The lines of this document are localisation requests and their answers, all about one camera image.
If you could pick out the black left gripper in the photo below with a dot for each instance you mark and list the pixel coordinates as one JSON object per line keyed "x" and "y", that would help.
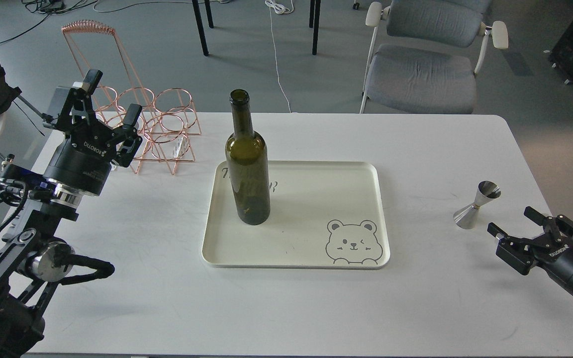
{"x": 71, "y": 112}

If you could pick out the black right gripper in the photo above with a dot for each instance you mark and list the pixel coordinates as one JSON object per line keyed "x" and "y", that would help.
{"x": 522, "y": 254}

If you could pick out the steel double jigger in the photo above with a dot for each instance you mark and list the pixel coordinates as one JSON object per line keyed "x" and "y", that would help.
{"x": 486, "y": 192}

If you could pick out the dark green wine bottle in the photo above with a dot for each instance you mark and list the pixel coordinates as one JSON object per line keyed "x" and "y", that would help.
{"x": 247, "y": 159}

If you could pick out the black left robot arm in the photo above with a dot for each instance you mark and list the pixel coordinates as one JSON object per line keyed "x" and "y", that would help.
{"x": 33, "y": 261}

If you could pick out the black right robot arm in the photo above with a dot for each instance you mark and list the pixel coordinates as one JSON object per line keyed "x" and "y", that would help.
{"x": 552, "y": 250}

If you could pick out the cream bear serving tray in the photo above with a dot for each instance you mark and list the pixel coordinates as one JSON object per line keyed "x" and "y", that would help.
{"x": 324, "y": 215}

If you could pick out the grey office chair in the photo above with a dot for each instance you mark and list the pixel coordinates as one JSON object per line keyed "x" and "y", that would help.
{"x": 421, "y": 81}

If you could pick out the copper wire bottle rack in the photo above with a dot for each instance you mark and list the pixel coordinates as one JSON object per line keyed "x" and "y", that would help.
{"x": 168, "y": 119}

